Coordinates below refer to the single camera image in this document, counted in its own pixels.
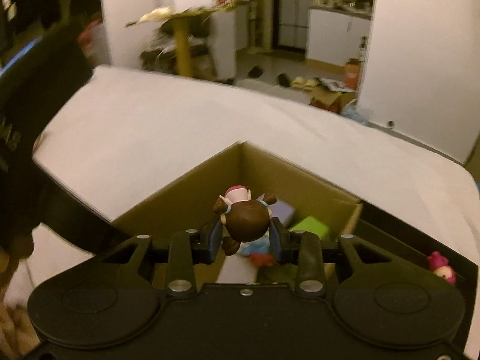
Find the person's left hand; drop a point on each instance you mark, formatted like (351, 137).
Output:
(9, 270)

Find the white charger block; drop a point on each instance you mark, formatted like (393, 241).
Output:
(236, 270)

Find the magazine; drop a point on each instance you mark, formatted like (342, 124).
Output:
(333, 84)

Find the blue plastic bag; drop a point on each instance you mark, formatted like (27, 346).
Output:
(356, 115)

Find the blue cube toy figure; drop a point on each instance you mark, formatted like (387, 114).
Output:
(283, 213)

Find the cardboard box on floor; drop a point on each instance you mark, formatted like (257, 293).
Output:
(332, 101)

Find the orange bag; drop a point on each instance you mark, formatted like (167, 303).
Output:
(351, 74)

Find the yellow round stand table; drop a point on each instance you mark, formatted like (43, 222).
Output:
(183, 37)

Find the cardboard box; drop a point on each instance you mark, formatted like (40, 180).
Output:
(210, 180)
(332, 101)

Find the brown-haired doll figure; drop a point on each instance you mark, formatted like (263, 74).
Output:
(245, 221)

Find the blue and red toy figure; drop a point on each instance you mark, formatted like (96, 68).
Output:
(258, 250)

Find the grey refrigerator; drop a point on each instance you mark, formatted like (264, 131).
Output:
(296, 0)

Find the pink-haired toy figure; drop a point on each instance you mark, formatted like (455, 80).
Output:
(442, 270)

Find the white cabinet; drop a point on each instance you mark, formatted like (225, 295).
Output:
(337, 37)

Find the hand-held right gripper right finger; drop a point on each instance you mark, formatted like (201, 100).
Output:
(278, 245)

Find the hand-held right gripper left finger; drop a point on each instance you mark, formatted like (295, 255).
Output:
(214, 245)

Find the beige slippers pair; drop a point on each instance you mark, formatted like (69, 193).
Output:
(304, 82)

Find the small green box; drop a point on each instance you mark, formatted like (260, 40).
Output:
(311, 227)

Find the black slipper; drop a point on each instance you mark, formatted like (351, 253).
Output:
(284, 79)
(256, 71)

